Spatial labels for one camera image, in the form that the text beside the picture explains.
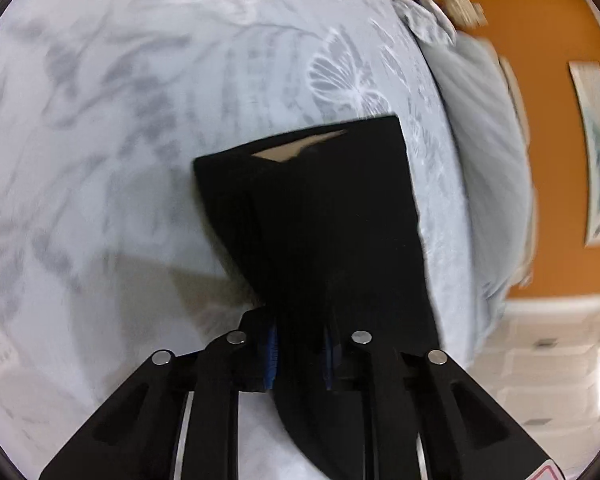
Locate grey patterned pillow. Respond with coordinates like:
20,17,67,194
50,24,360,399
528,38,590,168
392,0,457,47

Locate grey quilted duvet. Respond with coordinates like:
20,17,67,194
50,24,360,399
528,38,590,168
422,34,534,354

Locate white flower decoration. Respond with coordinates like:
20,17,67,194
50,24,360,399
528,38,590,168
443,0,488,29

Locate white drawer cabinet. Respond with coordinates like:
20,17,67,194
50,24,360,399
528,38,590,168
470,295,600,479

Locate framed feather wall picture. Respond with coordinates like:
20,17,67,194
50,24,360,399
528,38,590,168
569,62,600,247

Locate black pants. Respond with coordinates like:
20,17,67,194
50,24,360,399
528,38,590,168
193,116,439,479

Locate butterfly print bed sheet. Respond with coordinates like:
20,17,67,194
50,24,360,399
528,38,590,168
0,0,475,479

